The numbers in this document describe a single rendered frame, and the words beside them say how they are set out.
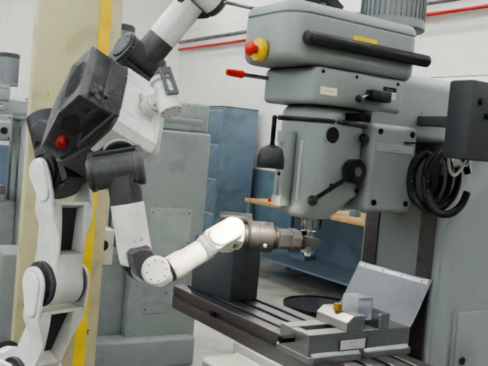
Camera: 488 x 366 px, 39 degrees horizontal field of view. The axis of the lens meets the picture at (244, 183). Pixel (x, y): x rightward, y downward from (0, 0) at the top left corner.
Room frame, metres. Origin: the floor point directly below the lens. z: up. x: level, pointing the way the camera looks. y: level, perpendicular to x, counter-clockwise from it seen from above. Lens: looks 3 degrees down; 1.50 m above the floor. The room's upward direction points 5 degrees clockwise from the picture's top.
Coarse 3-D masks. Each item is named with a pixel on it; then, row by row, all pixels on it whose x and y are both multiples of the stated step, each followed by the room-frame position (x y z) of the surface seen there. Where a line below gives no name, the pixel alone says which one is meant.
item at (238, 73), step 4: (228, 72) 1.96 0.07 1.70; (232, 72) 1.96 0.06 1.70; (236, 72) 1.97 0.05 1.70; (240, 72) 1.97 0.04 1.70; (244, 72) 1.98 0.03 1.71; (232, 76) 1.97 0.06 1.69; (236, 76) 1.97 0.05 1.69; (240, 76) 1.98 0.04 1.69; (244, 76) 1.99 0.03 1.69; (248, 76) 2.00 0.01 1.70; (252, 76) 2.00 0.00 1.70; (256, 76) 2.01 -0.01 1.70; (260, 76) 2.02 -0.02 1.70; (264, 76) 2.03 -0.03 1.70; (268, 76) 2.03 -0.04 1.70; (268, 80) 2.03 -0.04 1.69
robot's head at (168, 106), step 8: (152, 80) 1.94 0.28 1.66; (160, 80) 1.94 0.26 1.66; (168, 80) 1.96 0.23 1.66; (160, 88) 1.93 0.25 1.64; (152, 96) 1.96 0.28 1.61; (160, 96) 1.92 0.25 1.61; (168, 96) 1.92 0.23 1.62; (176, 96) 1.93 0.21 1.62; (152, 104) 1.96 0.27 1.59; (160, 104) 1.92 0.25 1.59; (168, 104) 1.91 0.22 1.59; (176, 104) 1.92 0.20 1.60; (152, 112) 1.96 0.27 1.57; (160, 112) 1.92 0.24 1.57; (168, 112) 1.93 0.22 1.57; (176, 112) 1.95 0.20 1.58
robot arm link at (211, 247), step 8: (232, 216) 1.96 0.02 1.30; (216, 224) 1.93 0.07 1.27; (224, 224) 1.93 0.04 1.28; (232, 224) 1.94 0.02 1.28; (240, 224) 1.94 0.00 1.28; (208, 232) 1.92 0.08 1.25; (216, 232) 1.92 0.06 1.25; (224, 232) 1.92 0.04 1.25; (232, 232) 1.93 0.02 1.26; (240, 232) 1.93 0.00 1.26; (200, 240) 1.92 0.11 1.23; (208, 240) 1.91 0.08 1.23; (216, 240) 1.90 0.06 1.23; (224, 240) 1.91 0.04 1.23; (232, 240) 1.92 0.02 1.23; (208, 248) 1.91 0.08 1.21; (216, 248) 1.90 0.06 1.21; (208, 256) 1.92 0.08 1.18
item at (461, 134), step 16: (464, 80) 1.86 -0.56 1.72; (464, 96) 1.85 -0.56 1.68; (480, 96) 1.85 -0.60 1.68; (448, 112) 1.89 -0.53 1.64; (464, 112) 1.84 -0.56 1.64; (480, 112) 1.85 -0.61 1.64; (448, 128) 1.88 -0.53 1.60; (464, 128) 1.84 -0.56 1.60; (480, 128) 1.85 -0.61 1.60; (448, 144) 1.88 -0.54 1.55; (464, 144) 1.83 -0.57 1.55; (480, 144) 1.86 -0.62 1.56; (480, 160) 1.87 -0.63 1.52
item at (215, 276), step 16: (224, 256) 2.29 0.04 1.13; (240, 256) 2.28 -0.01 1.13; (256, 256) 2.32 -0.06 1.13; (192, 272) 2.42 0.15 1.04; (208, 272) 2.35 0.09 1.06; (224, 272) 2.29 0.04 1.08; (240, 272) 2.28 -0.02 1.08; (256, 272) 2.33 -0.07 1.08; (208, 288) 2.35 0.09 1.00; (224, 288) 2.28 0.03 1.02; (240, 288) 2.29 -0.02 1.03; (256, 288) 2.33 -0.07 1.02
